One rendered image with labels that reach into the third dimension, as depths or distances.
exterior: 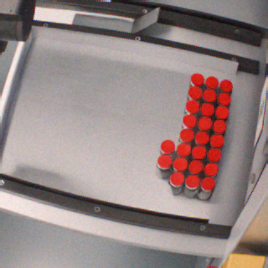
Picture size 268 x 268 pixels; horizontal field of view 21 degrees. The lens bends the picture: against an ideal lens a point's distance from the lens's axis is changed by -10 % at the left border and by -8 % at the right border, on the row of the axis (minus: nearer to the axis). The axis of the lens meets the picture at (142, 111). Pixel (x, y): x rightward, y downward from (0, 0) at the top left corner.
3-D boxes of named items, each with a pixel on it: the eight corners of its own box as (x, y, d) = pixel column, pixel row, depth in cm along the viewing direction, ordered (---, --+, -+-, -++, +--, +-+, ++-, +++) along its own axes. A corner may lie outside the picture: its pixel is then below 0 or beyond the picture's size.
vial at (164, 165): (172, 167, 112) (174, 155, 108) (168, 180, 111) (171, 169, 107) (157, 164, 112) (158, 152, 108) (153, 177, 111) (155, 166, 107)
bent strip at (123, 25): (159, 25, 123) (160, 7, 117) (156, 40, 121) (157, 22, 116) (75, 13, 123) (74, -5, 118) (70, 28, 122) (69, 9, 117)
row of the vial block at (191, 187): (217, 91, 118) (220, 77, 113) (195, 198, 110) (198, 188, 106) (203, 88, 118) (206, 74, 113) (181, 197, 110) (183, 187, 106)
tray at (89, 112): (235, 73, 119) (238, 62, 116) (206, 225, 108) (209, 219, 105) (31, 35, 121) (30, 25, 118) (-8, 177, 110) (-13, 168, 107)
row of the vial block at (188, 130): (203, 88, 118) (205, 74, 113) (180, 197, 110) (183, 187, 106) (189, 85, 118) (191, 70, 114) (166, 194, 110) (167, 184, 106)
